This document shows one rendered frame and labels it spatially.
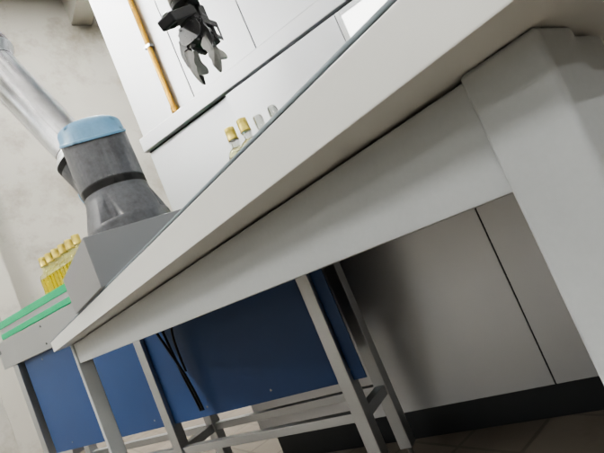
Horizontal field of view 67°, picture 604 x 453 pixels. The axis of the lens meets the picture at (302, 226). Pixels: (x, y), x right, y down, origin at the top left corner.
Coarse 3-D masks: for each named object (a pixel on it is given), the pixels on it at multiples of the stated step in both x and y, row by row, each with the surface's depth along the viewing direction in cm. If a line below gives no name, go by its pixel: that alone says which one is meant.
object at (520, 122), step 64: (512, 64) 20; (576, 64) 20; (448, 128) 24; (512, 128) 21; (576, 128) 19; (320, 192) 33; (384, 192) 28; (448, 192) 25; (512, 192) 22; (576, 192) 19; (256, 256) 42; (320, 256) 35; (576, 256) 20; (128, 320) 81; (576, 320) 21
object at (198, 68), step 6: (186, 54) 112; (192, 54) 111; (198, 54) 114; (192, 60) 111; (198, 60) 112; (192, 66) 112; (198, 66) 112; (204, 66) 116; (192, 72) 112; (198, 72) 111; (204, 72) 115; (198, 78) 112; (204, 78) 112
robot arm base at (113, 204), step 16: (112, 176) 79; (128, 176) 80; (144, 176) 84; (96, 192) 78; (112, 192) 78; (128, 192) 78; (144, 192) 80; (96, 208) 78; (112, 208) 78; (128, 208) 77; (144, 208) 78; (160, 208) 80; (96, 224) 77; (112, 224) 76; (128, 224) 76
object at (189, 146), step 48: (96, 0) 190; (144, 0) 177; (240, 0) 155; (288, 0) 147; (336, 0) 136; (240, 48) 158; (288, 48) 148; (144, 96) 183; (192, 96) 171; (144, 144) 184; (192, 144) 174; (240, 144) 163; (192, 192) 177
